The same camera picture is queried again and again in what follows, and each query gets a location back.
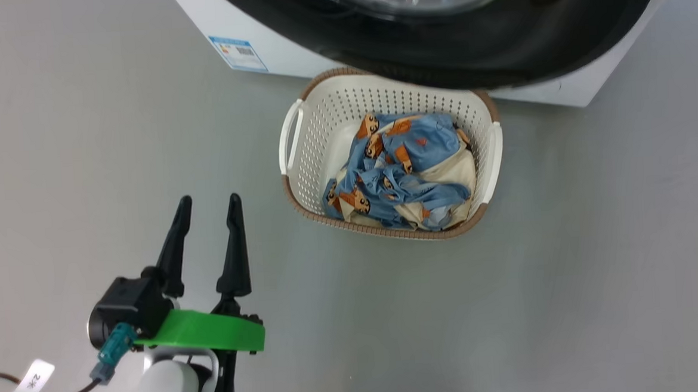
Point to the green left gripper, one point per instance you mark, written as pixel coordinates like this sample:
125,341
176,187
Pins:
213,331

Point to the blue cartoon print garment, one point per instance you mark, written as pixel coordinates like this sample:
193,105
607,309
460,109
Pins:
424,141

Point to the black round glass washer door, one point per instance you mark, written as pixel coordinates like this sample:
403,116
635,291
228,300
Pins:
496,45

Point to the white perforated basket brown rim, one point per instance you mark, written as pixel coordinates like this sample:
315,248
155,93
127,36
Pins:
327,119

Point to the white front-load washing machine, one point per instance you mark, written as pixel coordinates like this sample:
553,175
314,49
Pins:
564,86

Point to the blue energy label sticker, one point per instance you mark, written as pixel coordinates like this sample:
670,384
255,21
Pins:
239,53

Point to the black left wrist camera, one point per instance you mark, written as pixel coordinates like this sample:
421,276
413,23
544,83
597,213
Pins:
128,306

